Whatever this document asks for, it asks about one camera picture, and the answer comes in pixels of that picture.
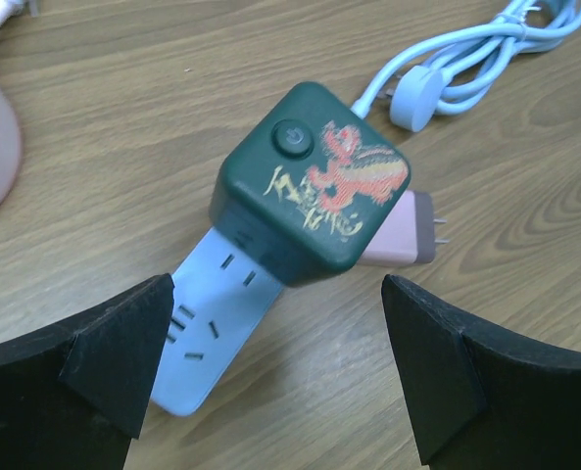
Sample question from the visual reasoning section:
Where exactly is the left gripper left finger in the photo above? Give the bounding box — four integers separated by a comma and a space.
0, 274, 173, 470

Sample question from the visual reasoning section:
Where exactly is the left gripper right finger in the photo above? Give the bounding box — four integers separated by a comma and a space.
381, 275, 581, 469

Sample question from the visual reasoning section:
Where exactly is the dark green cube socket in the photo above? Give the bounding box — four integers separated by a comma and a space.
210, 81, 411, 287

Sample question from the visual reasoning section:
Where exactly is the blue power strip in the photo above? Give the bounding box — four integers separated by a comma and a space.
151, 228, 283, 416

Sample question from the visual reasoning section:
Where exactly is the pink cube adapter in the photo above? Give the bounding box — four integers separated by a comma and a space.
359, 190, 448, 267

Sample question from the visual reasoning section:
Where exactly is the blue cord with plug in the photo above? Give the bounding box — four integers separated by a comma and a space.
351, 0, 581, 133

